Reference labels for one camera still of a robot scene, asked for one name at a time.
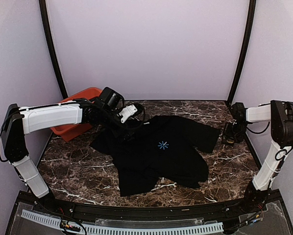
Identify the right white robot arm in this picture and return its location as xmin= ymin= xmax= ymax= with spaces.
xmin=231 ymin=100 xmax=293 ymax=212

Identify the white slotted cable duct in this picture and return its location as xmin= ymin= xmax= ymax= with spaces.
xmin=21 ymin=209 xmax=224 ymax=235

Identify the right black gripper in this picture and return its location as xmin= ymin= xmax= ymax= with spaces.
xmin=224 ymin=122 xmax=247 ymax=143

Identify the left black frame post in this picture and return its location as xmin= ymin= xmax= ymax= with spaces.
xmin=39 ymin=0 xmax=68 ymax=99

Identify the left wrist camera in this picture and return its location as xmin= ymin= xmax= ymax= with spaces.
xmin=118 ymin=103 xmax=145 ymax=124

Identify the orange plastic tub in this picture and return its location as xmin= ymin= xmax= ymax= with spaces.
xmin=51 ymin=87 xmax=102 ymax=142

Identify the right black frame post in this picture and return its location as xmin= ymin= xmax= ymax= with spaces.
xmin=226 ymin=0 xmax=257 ymax=106

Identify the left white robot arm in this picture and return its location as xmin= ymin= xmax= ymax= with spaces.
xmin=0 ymin=87 xmax=145 ymax=213

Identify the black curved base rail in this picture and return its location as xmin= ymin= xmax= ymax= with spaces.
xmin=3 ymin=190 xmax=293 ymax=235

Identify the black t-shirt with blue logo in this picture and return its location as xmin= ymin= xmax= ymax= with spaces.
xmin=90 ymin=116 xmax=221 ymax=197

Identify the black frame post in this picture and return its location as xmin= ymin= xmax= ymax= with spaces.
xmin=226 ymin=0 xmax=257 ymax=106
xmin=39 ymin=0 xmax=68 ymax=99

